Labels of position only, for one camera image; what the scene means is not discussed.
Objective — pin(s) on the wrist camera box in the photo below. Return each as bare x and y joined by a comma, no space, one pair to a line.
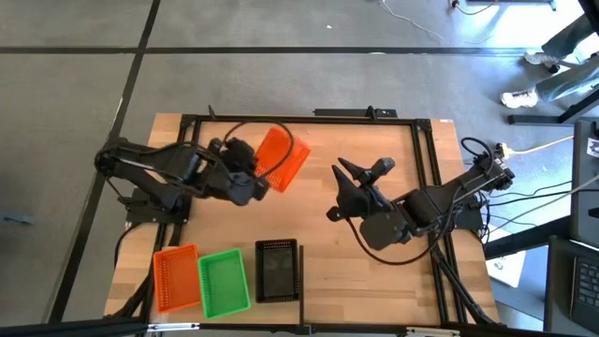
384,166
261,189

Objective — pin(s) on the black plastic basket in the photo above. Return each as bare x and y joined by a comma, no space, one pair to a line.
277,271

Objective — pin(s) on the grey computer case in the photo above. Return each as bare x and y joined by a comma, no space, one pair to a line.
585,206

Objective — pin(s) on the green plastic basket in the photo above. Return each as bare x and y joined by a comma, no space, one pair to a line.
224,283

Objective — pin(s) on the person's white shoe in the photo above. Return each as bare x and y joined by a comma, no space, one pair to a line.
540,58
519,98

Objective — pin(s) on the black desk foot bar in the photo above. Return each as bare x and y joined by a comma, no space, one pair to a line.
538,119

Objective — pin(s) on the black diagonal desk bar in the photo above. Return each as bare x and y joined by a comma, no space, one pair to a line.
524,239

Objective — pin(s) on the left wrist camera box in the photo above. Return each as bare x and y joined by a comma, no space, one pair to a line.
261,189

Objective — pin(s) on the orange plastic basket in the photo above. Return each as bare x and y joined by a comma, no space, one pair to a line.
177,278
299,154

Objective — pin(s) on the dark laptop keyboard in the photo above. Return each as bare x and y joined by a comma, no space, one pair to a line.
585,290

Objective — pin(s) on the silver frame bracket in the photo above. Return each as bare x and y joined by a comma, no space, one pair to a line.
173,327
433,332

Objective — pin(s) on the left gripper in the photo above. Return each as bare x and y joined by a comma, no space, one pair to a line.
241,188

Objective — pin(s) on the white paper sheet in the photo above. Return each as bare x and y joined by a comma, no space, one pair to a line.
507,269

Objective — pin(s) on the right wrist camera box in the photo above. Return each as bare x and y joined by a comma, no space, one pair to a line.
384,166

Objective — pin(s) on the black aluminium table frame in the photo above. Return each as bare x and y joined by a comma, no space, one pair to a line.
327,121

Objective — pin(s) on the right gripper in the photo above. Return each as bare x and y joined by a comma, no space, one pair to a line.
360,202

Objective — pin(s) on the black shelf divider bar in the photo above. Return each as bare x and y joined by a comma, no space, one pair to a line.
301,281

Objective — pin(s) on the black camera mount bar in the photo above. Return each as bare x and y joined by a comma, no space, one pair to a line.
346,112

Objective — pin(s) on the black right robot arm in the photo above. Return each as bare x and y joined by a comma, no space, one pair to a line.
435,201

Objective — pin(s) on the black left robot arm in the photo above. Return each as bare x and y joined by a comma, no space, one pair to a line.
140,164

